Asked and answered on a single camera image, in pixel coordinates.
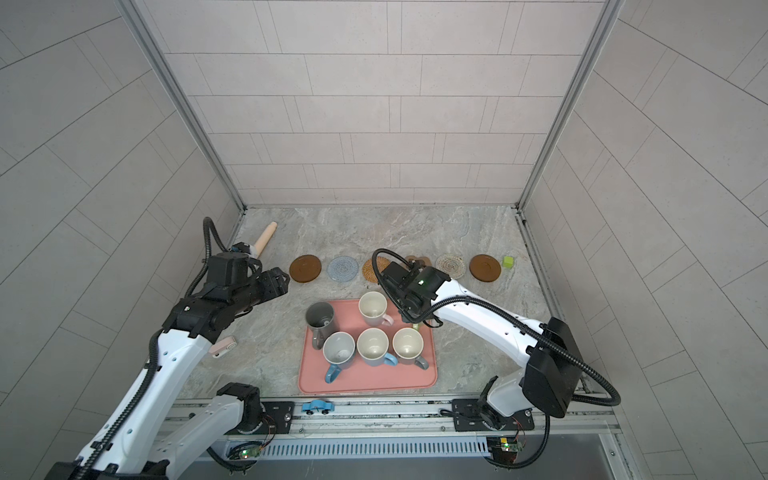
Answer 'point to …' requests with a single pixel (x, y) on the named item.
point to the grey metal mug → (320, 319)
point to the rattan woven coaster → (367, 268)
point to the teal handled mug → (408, 346)
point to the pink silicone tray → (404, 376)
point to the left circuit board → (250, 452)
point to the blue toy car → (317, 405)
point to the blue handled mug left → (338, 351)
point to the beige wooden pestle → (264, 240)
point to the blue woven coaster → (343, 268)
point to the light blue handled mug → (372, 345)
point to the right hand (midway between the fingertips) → (417, 313)
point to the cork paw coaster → (420, 259)
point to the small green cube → (508, 262)
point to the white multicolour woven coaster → (451, 264)
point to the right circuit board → (504, 448)
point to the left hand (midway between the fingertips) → (285, 275)
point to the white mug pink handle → (372, 306)
